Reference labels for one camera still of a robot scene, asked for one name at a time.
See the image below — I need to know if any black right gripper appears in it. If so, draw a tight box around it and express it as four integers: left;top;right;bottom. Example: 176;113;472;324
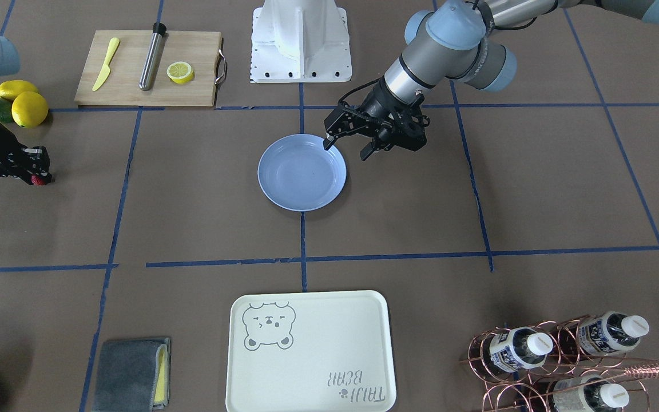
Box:
0;124;53;185

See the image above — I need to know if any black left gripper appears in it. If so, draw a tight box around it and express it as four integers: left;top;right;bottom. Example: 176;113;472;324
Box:
323;80;428;161

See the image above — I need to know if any red strawberry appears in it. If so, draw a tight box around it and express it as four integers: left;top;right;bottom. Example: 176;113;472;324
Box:
31;175;47;186

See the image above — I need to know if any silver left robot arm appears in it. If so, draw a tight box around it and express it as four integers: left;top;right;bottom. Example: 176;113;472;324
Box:
323;1;580;160

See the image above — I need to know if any blue plate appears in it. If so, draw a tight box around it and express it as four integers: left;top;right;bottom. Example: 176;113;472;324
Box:
257;134;347;212

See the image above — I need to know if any yellow lemon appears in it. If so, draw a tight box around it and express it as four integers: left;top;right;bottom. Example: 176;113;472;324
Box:
0;79;39;102
11;91;49;128

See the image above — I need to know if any steel muddler rod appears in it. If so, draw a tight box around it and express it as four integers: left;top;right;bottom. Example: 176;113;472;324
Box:
138;22;166;91

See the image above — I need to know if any yellow plastic knife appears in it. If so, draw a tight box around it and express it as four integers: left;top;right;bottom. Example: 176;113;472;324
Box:
92;37;120;92

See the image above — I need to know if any lemon half slice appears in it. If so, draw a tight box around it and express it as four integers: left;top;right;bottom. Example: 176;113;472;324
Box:
166;62;194;84

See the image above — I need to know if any wooden cutting board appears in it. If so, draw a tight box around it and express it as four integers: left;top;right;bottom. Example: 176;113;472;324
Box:
74;30;228;108

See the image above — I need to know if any cream bear tray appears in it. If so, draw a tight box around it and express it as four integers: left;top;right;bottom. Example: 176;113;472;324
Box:
225;290;397;411

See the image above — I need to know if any grey folded cloth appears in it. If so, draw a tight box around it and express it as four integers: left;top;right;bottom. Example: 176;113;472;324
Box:
91;336;172;411

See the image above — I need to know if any dark drink bottle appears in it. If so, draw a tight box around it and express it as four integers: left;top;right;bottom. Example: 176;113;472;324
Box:
482;327;554;378
575;311;650;356
549;375;630;411

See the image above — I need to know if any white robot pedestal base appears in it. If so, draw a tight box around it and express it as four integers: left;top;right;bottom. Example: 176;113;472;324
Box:
249;1;353;84

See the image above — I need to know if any copper wire bottle rack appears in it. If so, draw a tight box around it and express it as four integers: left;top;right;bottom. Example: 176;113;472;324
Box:
459;316;659;411

